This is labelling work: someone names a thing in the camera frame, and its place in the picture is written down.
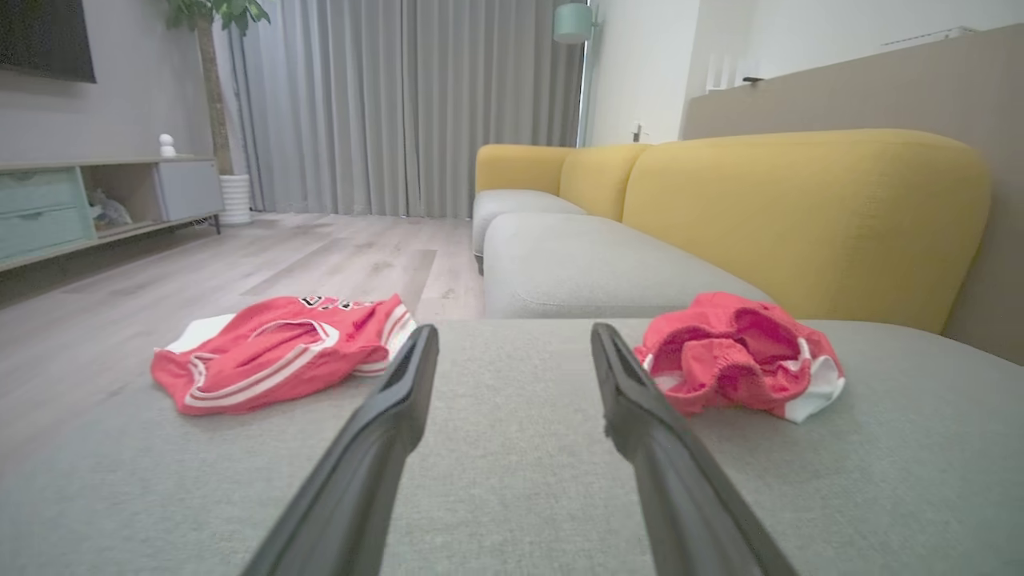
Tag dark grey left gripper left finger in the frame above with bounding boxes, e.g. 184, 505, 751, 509
240, 323, 440, 576

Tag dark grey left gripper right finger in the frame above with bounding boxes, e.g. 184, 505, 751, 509
590, 322, 801, 576

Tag red basketball jersey number 23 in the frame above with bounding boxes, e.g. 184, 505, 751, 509
150, 294, 418, 416

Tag red shorts with white band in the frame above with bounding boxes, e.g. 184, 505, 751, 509
634, 291, 846, 424

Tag large grey sofa seat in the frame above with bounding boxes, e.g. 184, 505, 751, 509
0, 318, 1024, 576

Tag grey sofa seat cushion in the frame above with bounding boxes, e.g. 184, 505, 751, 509
472, 189, 589, 261
482, 212, 775, 321

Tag wide yellow sofa backrest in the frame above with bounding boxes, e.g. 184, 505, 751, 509
622, 129, 993, 334

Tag white ribbed plant pot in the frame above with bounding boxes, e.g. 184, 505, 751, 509
218, 174, 254, 226

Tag narrow yellow sofa backrest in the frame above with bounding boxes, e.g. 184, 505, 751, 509
558, 143, 653, 222

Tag low tv cabinet with drawers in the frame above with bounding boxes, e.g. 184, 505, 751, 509
0, 156, 225, 273

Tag yellow sofa armrest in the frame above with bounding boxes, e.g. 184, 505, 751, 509
475, 144, 575, 196

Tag soft toy in cabinet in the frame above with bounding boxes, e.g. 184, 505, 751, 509
88, 189, 133, 231

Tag grey pleated curtain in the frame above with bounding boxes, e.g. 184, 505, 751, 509
214, 0, 586, 219

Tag tall green indoor plant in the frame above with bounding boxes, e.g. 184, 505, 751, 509
164, 0, 271, 177

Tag floor lamp with teal shade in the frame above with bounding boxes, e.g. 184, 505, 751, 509
554, 0, 599, 147

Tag black wall television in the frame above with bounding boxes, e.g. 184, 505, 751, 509
0, 0, 97, 84

